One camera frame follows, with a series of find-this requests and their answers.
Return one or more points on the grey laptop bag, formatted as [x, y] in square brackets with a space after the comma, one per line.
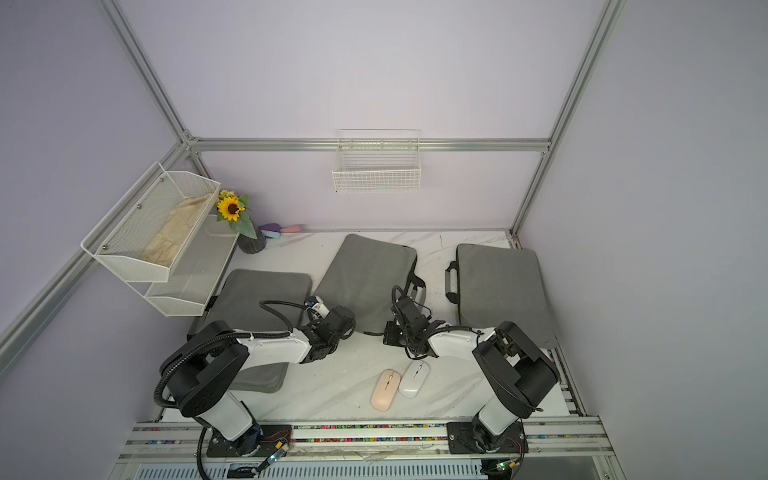
[258, 301]
[361, 277]
[490, 285]

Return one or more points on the beige cloth in basket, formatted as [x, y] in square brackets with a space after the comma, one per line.
[165, 245]

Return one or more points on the aluminium frame rails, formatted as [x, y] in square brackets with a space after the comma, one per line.
[335, 115]

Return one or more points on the white mesh shelf basket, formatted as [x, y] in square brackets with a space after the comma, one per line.
[119, 238]
[197, 273]

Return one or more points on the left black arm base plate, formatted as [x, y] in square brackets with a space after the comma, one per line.
[251, 444]

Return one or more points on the artificial sunflower bouquet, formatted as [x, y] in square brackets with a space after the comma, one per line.
[234, 210]

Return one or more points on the lower white mesh shelf basket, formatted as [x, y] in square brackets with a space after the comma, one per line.
[197, 273]

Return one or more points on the pastel toy mushrooms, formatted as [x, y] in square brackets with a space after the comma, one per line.
[275, 231]

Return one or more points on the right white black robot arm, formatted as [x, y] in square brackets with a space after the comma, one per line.
[518, 372]

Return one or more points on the white wire wall basket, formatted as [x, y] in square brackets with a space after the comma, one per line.
[377, 161]

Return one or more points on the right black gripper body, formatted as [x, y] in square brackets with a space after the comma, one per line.
[397, 335]

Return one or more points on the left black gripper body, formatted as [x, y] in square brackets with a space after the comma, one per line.
[334, 345]

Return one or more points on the pink computer mouse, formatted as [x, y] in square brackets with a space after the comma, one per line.
[385, 390]

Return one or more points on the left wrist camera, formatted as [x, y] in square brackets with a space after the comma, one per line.
[316, 308]

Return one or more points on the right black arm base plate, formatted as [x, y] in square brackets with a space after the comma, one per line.
[474, 438]

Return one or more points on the upper white mesh shelf basket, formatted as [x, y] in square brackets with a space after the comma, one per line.
[119, 238]

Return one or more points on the white computer mouse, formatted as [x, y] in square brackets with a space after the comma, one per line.
[413, 379]

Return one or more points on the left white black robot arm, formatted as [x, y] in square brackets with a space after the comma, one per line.
[196, 379]

